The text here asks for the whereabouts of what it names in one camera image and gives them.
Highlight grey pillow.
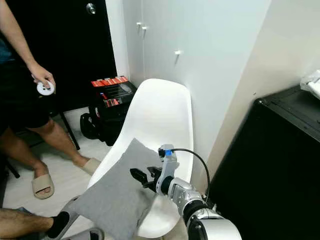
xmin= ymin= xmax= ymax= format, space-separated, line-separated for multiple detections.
xmin=67 ymin=137 xmax=168 ymax=240

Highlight white round controller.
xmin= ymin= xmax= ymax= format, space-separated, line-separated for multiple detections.
xmin=36 ymin=75 xmax=57 ymax=96

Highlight white plastic chair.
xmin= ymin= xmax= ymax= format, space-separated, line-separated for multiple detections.
xmin=87 ymin=78 xmax=195 ymax=239

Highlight person hand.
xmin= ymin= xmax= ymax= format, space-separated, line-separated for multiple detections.
xmin=27 ymin=61 xmax=57 ymax=91

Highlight beige slide sandal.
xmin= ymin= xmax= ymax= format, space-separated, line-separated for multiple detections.
xmin=82 ymin=157 xmax=102 ymax=176
xmin=31 ymin=172 xmax=56 ymax=200

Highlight black bag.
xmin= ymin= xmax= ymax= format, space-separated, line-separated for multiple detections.
xmin=80 ymin=104 xmax=131 ymax=147

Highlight grey slipper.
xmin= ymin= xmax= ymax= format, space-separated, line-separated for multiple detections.
xmin=51 ymin=196 xmax=82 ymax=240

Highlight black stool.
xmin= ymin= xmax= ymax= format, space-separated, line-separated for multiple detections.
xmin=0 ymin=111 xmax=81 ymax=179

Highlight person bare leg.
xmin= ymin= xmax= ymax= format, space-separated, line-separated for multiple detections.
xmin=27 ymin=119 xmax=91 ymax=168
xmin=0 ymin=127 xmax=48 ymax=181

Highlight red and black box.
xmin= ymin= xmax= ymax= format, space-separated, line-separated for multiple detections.
xmin=91 ymin=75 xmax=138 ymax=108

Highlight black sock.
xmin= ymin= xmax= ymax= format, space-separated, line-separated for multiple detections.
xmin=47 ymin=211 xmax=71 ymax=238

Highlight black cabinet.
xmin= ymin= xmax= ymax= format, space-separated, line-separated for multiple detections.
xmin=207 ymin=85 xmax=320 ymax=240

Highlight hairy bare leg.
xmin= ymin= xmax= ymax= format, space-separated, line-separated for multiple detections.
xmin=0 ymin=207 xmax=53 ymax=240

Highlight black shorts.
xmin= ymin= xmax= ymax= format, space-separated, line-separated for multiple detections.
xmin=0 ymin=60 xmax=53 ymax=130

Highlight white wardrobe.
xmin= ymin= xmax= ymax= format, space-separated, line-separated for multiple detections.
xmin=122 ymin=0 xmax=274 ymax=176

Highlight black door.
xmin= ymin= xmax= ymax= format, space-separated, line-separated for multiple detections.
xmin=5 ymin=0 xmax=118 ymax=113

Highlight silver door knob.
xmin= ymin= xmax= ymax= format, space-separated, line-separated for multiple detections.
xmin=85 ymin=2 xmax=97 ymax=15

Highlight blue shirt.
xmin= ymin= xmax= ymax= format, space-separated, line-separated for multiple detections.
xmin=0 ymin=37 xmax=13 ymax=65

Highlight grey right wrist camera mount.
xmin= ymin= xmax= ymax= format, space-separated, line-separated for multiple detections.
xmin=158 ymin=144 xmax=179 ymax=193

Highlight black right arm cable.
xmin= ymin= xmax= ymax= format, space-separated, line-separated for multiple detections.
xmin=171 ymin=147 xmax=212 ymax=201

